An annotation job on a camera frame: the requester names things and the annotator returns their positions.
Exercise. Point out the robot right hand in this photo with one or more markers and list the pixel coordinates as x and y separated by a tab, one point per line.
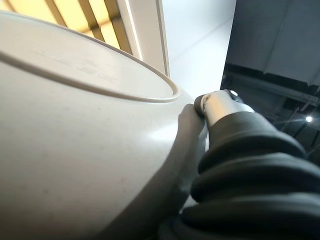
250	180

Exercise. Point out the cream round plate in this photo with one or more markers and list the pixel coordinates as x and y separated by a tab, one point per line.
87	150

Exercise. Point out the yellow window with dark frame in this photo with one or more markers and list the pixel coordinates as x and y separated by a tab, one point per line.
75	15

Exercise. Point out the black dishwasher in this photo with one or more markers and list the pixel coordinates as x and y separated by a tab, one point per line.
275	75

